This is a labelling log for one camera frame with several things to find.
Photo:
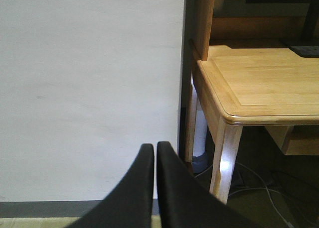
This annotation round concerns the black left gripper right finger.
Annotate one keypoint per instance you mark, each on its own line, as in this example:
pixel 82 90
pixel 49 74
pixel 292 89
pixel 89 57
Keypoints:
pixel 184 203

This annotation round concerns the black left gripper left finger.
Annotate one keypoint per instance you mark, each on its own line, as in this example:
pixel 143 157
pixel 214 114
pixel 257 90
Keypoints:
pixel 130 203

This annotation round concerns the wooden keyboard tray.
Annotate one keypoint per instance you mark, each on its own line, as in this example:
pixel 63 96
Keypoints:
pixel 297 139

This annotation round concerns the wooden desk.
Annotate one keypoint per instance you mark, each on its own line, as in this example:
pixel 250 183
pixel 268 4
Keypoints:
pixel 237 83

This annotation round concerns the black monitor stand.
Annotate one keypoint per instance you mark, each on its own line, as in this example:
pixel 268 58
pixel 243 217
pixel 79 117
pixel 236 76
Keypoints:
pixel 306 45

